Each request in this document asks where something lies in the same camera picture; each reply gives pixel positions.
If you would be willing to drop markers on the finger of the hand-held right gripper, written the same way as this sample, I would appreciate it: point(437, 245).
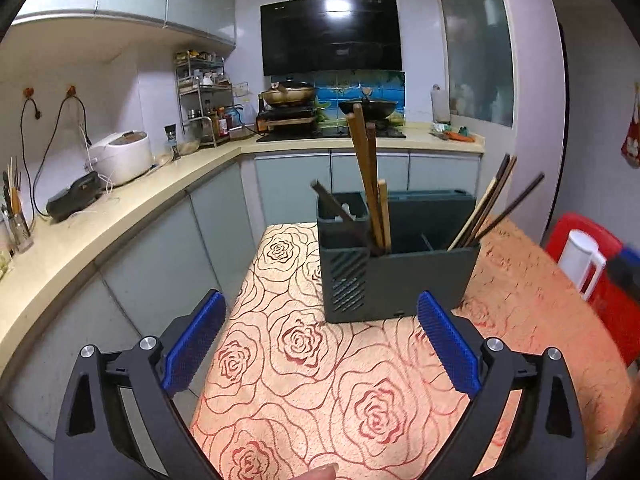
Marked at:
point(625, 262)

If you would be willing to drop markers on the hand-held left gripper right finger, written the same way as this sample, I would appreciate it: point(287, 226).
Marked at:
point(450, 345)

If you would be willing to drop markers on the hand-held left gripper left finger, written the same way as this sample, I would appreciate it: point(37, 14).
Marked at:
point(192, 342)

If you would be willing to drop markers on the dark grey utensil holder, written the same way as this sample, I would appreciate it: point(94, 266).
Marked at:
point(420, 285)

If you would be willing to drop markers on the bunch of wooden chopsticks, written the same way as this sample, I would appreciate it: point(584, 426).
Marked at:
point(367, 180)

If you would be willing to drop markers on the person's left hand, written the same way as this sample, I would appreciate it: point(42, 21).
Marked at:
point(315, 474)

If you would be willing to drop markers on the white plastic jug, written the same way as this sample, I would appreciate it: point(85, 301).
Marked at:
point(580, 260)

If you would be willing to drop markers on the red plastic stool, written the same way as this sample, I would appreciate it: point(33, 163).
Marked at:
point(612, 320)

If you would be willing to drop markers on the grey lower kitchen cabinets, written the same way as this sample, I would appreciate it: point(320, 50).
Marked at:
point(150, 270)

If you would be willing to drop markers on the orange rose pattern tablecloth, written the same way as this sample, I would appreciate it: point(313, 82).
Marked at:
point(310, 375)

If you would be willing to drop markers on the red hanging ornament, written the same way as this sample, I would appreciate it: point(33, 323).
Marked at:
point(631, 140)

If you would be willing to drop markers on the black countertop appliance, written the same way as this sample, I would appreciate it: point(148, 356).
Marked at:
point(72, 197)

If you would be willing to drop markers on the glass bowl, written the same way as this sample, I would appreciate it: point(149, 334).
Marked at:
point(189, 146)

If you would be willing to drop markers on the white rice cooker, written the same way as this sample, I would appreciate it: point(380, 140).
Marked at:
point(122, 157)

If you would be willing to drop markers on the pepper grinder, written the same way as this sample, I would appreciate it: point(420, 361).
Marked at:
point(172, 145)

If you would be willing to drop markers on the metal cup with kitchen tools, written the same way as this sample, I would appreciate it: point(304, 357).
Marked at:
point(19, 230)

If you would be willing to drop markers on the cutting board with vegetables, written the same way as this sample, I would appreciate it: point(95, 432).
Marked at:
point(452, 135)

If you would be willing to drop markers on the row of sauce bottles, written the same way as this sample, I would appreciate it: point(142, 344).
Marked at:
point(222, 122)

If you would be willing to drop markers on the white paper towel roll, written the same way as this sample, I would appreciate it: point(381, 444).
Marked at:
point(441, 105)

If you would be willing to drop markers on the black portable cooker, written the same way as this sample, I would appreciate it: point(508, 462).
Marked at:
point(285, 119)

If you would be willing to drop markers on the black gas hob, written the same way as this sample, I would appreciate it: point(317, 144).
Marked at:
point(330, 134)

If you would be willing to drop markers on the black wok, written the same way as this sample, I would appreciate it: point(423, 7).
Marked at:
point(380, 107)

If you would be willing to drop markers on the metal spice rack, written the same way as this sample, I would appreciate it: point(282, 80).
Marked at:
point(202, 90)

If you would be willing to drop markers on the frosted glass panel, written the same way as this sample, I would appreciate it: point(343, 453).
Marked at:
point(475, 45)

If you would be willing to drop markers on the brass wok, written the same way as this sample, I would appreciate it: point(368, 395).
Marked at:
point(290, 94)

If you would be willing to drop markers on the blue sea tile picture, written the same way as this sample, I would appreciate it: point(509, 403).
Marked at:
point(330, 91)

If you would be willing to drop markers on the black steel range hood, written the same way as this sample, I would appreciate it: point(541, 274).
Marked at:
point(330, 35)

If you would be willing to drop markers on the white wall socket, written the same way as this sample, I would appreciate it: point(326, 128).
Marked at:
point(242, 89)

